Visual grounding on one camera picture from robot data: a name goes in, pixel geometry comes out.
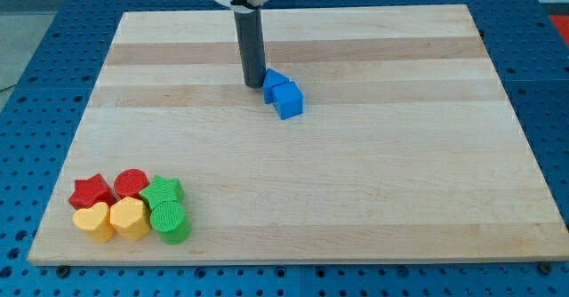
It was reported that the wooden board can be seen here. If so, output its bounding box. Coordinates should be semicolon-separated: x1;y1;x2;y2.
28;4;568;266

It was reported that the yellow heart block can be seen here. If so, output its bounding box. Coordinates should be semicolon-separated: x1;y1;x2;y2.
72;202;115;244

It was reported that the yellow hexagon block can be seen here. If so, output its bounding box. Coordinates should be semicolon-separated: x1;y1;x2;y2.
110;197;151;241

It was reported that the red star block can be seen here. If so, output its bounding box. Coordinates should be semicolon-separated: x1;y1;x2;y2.
68;173;116;210

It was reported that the blue triangular prism block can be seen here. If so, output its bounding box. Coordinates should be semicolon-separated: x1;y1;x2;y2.
262;68;289;104

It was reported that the green cylinder block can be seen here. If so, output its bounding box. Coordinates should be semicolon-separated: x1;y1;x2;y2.
150;201;191;245

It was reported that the red cylinder block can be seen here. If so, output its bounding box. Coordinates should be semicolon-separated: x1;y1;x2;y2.
114;168;149;199

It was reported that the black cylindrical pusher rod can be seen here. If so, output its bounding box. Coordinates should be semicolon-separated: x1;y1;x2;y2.
234;9;266;89

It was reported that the green star block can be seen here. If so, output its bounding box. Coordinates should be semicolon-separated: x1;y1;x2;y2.
139;175;185;210

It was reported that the blue cube block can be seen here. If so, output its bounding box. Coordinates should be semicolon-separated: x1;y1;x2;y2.
272;82;304;120

